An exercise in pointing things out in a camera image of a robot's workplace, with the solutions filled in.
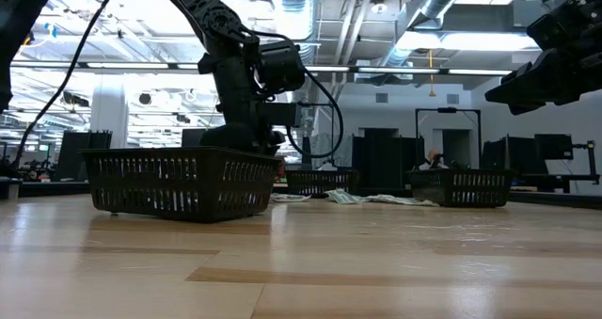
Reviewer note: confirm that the dark background monitor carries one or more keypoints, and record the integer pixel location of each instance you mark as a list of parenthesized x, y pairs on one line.
[(552, 146), (193, 138), (84, 154)]

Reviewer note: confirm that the black slotted plastic basket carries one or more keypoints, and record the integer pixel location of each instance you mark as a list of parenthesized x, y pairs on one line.
[(463, 187), (183, 187), (320, 182)]

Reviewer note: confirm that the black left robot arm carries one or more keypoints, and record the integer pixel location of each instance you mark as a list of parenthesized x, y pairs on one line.
[(221, 22)]

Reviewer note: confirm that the long ceiling light strip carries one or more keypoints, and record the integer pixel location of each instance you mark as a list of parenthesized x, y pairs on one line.
[(400, 69)]

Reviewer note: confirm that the black background rig frame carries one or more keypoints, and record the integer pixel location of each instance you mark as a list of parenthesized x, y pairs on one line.
[(447, 109)]

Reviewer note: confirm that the white ceiling sensor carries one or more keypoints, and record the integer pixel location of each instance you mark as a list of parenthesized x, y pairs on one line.
[(378, 7)]

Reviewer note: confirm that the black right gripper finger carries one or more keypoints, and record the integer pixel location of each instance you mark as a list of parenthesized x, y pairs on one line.
[(541, 81), (527, 109)]

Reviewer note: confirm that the person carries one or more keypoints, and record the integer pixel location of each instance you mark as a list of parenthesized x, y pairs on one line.
[(435, 159)]

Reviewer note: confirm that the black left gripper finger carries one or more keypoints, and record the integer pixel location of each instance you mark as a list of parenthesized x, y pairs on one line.
[(280, 116), (230, 138)]

